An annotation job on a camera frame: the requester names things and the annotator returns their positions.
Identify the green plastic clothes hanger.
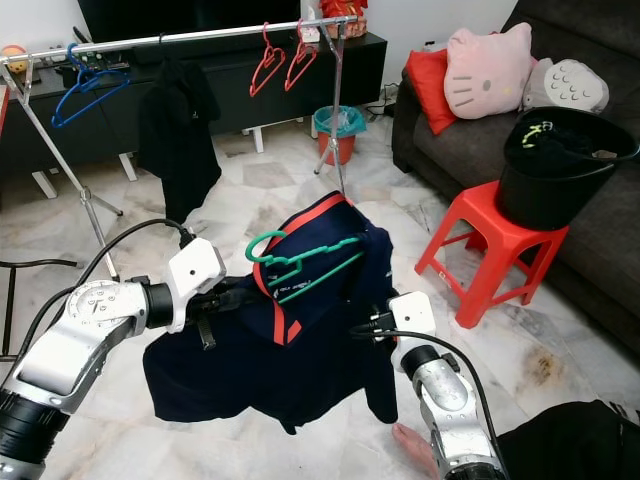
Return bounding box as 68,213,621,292
246,229,366,306

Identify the navy shirt with red trim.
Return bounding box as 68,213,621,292
142,191,401,435

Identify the black garment with green print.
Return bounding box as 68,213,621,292
520,115,636,161

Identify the red plastic clothes hanger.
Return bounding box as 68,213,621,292
285,20,319,92
250,22,289,98

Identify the blue plastic clothes hanger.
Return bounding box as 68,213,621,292
51,42,132,129

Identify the bare human foot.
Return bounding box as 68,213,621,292
390,422,436,480

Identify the red plastic stool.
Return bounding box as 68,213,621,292
413,180,573,330

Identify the red bin with teal bag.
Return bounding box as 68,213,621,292
311,105,367,167

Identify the dark brown fabric sofa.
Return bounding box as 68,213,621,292
390,0,640,356

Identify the black television cabinet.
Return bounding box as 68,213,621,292
0,30,389,179

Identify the person's black trouser leg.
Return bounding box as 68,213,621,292
498,400,640,480

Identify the black plastic bucket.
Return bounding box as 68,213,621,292
495,106,640,232

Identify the red cushion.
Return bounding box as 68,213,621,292
405,47,461,136

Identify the silver metal clothes rack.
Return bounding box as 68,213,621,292
0,15,361,276

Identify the pink cat face cushion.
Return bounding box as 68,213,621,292
443,22,534,121

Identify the black flat screen television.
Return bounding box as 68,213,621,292
76,0,301,43

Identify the grey round creature cushion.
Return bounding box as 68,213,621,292
520,58,611,114

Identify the red gold figure statue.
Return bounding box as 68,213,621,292
320,0,369,39

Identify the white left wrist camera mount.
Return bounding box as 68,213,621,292
166,237,228,334

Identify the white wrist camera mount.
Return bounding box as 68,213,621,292
166,237,228,334
387,291,436,346

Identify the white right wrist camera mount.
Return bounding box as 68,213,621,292
387,291,436,346

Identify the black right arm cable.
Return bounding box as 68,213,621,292
350,325,501,461

